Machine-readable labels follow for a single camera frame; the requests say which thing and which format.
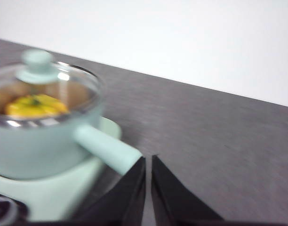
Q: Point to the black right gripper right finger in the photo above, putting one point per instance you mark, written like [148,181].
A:
[177,202]

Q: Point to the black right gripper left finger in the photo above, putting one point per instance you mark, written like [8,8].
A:
[120,202]

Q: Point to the yellow plastic pumpkin green stem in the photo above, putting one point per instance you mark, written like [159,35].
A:
[38,107]

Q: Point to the glass lid with green knob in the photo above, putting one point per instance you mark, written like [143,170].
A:
[35,64]

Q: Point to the mint green breakfast machine base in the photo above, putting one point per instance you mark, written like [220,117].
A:
[54,193]

